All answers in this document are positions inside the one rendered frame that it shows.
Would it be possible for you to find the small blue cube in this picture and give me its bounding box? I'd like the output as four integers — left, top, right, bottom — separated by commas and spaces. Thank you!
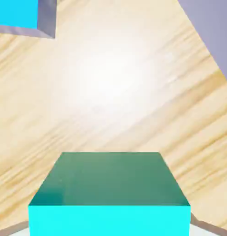
0, 0, 57, 39

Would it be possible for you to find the small cyan cube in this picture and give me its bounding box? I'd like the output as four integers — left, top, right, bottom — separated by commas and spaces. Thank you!
28, 151, 191, 236

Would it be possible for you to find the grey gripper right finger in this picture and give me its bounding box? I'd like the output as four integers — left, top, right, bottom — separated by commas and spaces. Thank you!
190, 212, 227, 236

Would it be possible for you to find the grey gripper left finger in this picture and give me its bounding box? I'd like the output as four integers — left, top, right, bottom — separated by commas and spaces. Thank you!
0, 220, 29, 236

